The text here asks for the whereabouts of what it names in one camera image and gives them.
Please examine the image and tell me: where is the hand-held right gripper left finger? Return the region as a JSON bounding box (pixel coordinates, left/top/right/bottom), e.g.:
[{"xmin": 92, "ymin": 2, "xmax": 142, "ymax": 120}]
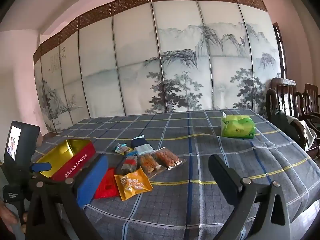
[{"xmin": 25, "ymin": 154, "xmax": 109, "ymax": 240}]

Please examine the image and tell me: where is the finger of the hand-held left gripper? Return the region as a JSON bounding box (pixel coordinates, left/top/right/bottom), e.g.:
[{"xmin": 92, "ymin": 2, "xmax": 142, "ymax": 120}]
[{"xmin": 30, "ymin": 163, "xmax": 52, "ymax": 174}]

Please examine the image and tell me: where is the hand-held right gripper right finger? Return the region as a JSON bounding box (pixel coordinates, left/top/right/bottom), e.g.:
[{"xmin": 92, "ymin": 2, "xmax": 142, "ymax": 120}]
[{"xmin": 208, "ymin": 154, "xmax": 292, "ymax": 240}]

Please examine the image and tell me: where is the red snack packet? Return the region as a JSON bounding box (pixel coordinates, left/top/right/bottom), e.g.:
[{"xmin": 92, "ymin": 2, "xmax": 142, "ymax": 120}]
[{"xmin": 94, "ymin": 167, "xmax": 120, "ymax": 200}]

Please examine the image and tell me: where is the red box with gold lining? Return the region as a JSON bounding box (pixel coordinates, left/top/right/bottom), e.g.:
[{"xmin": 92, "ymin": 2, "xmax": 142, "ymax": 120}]
[{"xmin": 36, "ymin": 139, "xmax": 96, "ymax": 182}]

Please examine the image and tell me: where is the clear packet with red label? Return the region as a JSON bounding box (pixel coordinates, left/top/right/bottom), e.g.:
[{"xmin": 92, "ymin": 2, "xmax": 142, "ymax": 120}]
[{"xmin": 115, "ymin": 155, "xmax": 138, "ymax": 175}]

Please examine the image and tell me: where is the orange snack packet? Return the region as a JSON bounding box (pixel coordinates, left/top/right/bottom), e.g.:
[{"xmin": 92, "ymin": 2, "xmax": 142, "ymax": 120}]
[{"xmin": 114, "ymin": 167, "xmax": 153, "ymax": 201}]

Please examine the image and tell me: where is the small yellow snack packet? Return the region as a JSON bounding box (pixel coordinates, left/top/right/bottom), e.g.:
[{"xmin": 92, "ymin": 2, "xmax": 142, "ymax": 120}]
[{"xmin": 114, "ymin": 143, "xmax": 132, "ymax": 155}]

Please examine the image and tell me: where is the clear packet of orange snacks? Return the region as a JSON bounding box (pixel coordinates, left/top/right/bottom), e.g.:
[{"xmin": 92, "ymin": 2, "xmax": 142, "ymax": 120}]
[
  {"xmin": 152, "ymin": 147, "xmax": 187, "ymax": 171},
  {"xmin": 137, "ymin": 154, "xmax": 163, "ymax": 178}
]

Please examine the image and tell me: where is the navy and pale blue packet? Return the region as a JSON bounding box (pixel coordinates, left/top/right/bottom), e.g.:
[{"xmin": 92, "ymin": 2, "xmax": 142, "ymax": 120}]
[{"xmin": 131, "ymin": 135, "xmax": 153, "ymax": 155}]

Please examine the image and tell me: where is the person's left hand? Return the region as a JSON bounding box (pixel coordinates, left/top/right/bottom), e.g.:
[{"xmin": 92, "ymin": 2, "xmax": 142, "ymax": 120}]
[{"xmin": 0, "ymin": 200, "xmax": 20, "ymax": 235}]

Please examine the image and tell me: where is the green tissue pack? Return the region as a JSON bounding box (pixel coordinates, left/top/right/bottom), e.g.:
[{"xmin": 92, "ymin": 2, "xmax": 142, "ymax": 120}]
[{"xmin": 220, "ymin": 112, "xmax": 256, "ymax": 139}]

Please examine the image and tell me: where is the grey plaid tablecloth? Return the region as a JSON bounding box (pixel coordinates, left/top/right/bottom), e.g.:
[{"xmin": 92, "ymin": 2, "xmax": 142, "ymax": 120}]
[{"xmin": 35, "ymin": 109, "xmax": 320, "ymax": 240}]

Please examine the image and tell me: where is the dark cloth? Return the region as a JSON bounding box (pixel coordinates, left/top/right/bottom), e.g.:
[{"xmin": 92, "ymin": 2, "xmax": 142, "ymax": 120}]
[{"xmin": 271, "ymin": 110, "xmax": 302, "ymax": 140}]

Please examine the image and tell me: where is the dark wooden chair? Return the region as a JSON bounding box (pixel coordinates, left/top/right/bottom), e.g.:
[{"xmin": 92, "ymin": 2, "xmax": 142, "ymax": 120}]
[
  {"xmin": 266, "ymin": 78, "xmax": 308, "ymax": 151},
  {"xmin": 302, "ymin": 83, "xmax": 320, "ymax": 133}
]

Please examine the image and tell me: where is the painted folding screen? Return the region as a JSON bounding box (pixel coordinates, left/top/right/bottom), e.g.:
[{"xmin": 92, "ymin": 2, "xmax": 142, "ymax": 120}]
[{"xmin": 33, "ymin": 0, "xmax": 282, "ymax": 133}]

